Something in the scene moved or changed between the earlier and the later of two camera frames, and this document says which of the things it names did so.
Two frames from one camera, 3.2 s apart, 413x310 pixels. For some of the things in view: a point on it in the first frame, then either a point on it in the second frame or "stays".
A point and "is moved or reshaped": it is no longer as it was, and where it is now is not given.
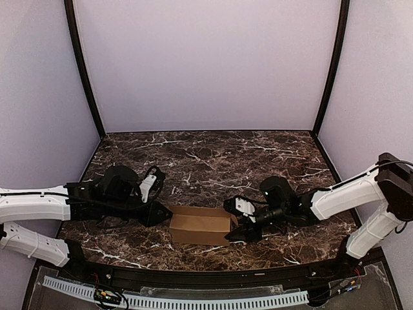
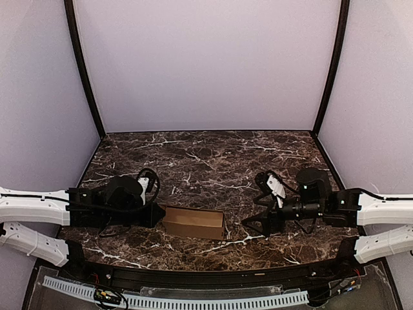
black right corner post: [336, 65] stays
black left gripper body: [148, 213] stays
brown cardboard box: [205, 226] is moved or reshaped
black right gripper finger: [242, 234] to [260, 223]
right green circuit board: [344, 285] stays
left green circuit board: [101, 295] stays
